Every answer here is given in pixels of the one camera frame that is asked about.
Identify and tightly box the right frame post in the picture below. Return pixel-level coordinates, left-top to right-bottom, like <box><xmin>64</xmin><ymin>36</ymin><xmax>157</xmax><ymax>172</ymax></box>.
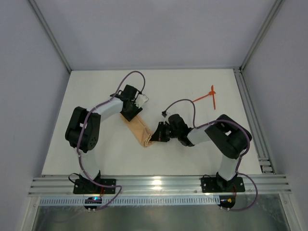
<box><xmin>239</xmin><ymin>0</ymin><xmax>285</xmax><ymax>72</ymax></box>

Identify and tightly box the aluminium front rail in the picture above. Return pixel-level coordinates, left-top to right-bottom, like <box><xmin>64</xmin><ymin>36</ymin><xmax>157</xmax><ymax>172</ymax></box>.
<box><xmin>28</xmin><ymin>174</ymin><xmax>292</xmax><ymax>196</ymax></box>

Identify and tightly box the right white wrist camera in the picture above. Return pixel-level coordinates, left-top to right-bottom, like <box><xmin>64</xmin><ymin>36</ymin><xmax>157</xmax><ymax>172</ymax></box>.
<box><xmin>162</xmin><ymin>110</ymin><xmax>170</xmax><ymax>123</ymax></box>

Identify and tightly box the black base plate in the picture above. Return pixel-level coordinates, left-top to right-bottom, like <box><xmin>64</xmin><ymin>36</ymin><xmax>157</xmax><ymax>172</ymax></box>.
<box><xmin>69</xmin><ymin>178</ymin><xmax>116</xmax><ymax>194</ymax></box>
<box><xmin>200</xmin><ymin>174</ymin><xmax>245</xmax><ymax>193</ymax></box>

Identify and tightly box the orange plastic fork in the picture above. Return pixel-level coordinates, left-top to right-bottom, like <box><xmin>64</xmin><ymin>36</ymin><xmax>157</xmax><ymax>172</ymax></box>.
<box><xmin>193</xmin><ymin>91</ymin><xmax>216</xmax><ymax>102</ymax></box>

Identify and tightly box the peach cloth napkin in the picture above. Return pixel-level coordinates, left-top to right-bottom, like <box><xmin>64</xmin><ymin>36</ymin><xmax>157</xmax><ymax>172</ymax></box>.
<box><xmin>120</xmin><ymin>115</ymin><xmax>154</xmax><ymax>147</ymax></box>

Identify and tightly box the perforated cable tray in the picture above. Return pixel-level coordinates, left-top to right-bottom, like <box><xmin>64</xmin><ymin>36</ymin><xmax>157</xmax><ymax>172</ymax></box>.
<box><xmin>39</xmin><ymin>195</ymin><xmax>220</xmax><ymax>206</ymax></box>

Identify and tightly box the left frame post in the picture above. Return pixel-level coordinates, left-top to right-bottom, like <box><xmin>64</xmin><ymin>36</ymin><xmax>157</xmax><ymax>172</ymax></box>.
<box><xmin>26</xmin><ymin>0</ymin><xmax>72</xmax><ymax>74</ymax></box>

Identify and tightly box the orange plastic knife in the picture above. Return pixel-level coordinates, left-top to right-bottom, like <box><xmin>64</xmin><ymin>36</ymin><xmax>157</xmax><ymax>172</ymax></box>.
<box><xmin>211</xmin><ymin>85</ymin><xmax>216</xmax><ymax>110</ymax></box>

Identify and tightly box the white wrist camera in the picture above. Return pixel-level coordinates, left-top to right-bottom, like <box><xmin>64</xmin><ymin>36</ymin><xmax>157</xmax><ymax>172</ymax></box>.
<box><xmin>162</xmin><ymin>110</ymin><xmax>170</xmax><ymax>123</ymax></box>
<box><xmin>135</xmin><ymin>94</ymin><xmax>149</xmax><ymax>108</ymax></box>

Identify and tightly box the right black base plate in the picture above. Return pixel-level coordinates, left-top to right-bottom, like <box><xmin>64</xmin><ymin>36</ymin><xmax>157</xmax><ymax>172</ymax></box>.
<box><xmin>200</xmin><ymin>174</ymin><xmax>245</xmax><ymax>193</ymax></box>

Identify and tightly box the aluminium rail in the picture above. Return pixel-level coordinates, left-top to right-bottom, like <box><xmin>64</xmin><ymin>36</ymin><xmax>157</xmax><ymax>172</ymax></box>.
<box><xmin>28</xmin><ymin>174</ymin><xmax>292</xmax><ymax>196</ymax></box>
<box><xmin>233</xmin><ymin>67</ymin><xmax>276</xmax><ymax>174</ymax></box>

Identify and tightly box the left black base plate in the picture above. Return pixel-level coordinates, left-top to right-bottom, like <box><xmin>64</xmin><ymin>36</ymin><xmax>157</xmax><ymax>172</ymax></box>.
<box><xmin>69</xmin><ymin>178</ymin><xmax>116</xmax><ymax>194</ymax></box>

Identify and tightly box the right side aluminium rail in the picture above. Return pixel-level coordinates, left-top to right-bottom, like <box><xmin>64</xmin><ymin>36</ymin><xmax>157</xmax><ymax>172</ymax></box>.
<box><xmin>233</xmin><ymin>67</ymin><xmax>276</xmax><ymax>174</ymax></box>

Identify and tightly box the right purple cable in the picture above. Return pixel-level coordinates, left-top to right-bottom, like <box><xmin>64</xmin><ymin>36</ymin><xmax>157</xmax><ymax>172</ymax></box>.
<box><xmin>161</xmin><ymin>99</ymin><xmax>258</xmax><ymax>213</ymax></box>

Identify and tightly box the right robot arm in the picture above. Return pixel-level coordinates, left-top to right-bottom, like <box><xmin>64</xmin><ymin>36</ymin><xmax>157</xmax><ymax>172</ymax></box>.
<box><xmin>151</xmin><ymin>114</ymin><xmax>252</xmax><ymax>192</ymax></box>

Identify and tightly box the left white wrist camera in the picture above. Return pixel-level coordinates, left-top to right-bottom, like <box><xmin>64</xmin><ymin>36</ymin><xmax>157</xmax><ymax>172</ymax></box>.
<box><xmin>135</xmin><ymin>94</ymin><xmax>149</xmax><ymax>108</ymax></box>

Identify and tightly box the frame post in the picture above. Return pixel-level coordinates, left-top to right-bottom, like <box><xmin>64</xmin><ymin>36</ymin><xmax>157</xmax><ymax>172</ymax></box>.
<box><xmin>239</xmin><ymin>0</ymin><xmax>285</xmax><ymax>72</ymax></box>
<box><xmin>26</xmin><ymin>0</ymin><xmax>72</xmax><ymax>74</ymax></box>

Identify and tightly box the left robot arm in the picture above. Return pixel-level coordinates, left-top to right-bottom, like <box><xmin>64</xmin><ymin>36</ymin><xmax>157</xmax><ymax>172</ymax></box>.
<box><xmin>65</xmin><ymin>85</ymin><xmax>149</xmax><ymax>192</ymax></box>

